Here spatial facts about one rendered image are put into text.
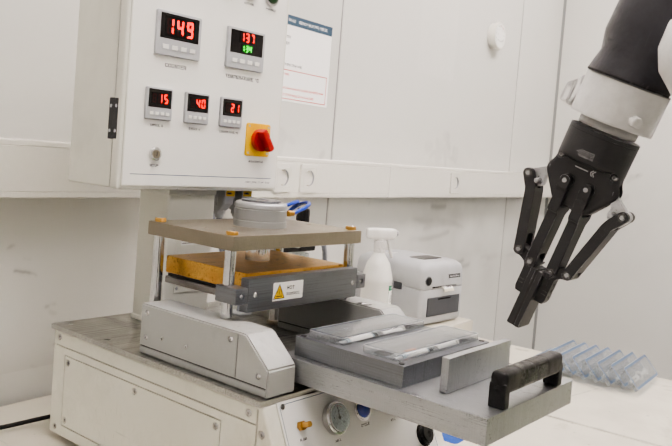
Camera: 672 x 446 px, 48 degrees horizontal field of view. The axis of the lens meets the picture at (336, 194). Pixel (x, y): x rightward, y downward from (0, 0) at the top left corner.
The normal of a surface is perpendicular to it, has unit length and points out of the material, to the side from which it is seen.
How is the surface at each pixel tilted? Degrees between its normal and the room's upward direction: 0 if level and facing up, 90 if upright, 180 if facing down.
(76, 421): 90
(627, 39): 99
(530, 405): 90
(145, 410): 90
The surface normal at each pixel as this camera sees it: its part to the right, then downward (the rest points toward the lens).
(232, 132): 0.77, 0.09
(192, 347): -0.63, -0.01
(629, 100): -0.24, 0.21
